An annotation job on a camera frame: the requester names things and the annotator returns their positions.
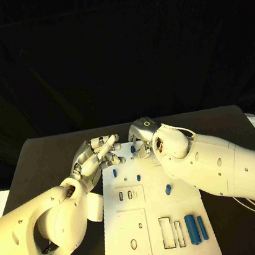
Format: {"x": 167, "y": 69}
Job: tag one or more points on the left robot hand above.
{"x": 89, "y": 162}

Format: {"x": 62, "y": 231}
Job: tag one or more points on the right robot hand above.
{"x": 143, "y": 128}

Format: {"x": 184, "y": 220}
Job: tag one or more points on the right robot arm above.
{"x": 220, "y": 172}

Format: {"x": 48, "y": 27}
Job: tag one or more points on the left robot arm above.
{"x": 25, "y": 242}

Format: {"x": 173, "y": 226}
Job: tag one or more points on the white task board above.
{"x": 151, "y": 210}

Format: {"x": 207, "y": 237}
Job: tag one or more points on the blue peg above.
{"x": 132, "y": 149}
{"x": 138, "y": 177}
{"x": 114, "y": 173}

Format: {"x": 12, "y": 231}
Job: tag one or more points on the short blue cylinder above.
{"x": 168, "y": 189}

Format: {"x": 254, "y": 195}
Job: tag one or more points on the thick long blue cylinder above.
{"x": 192, "y": 229}

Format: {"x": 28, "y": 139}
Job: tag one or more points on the thin long blue cylinder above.
{"x": 202, "y": 227}

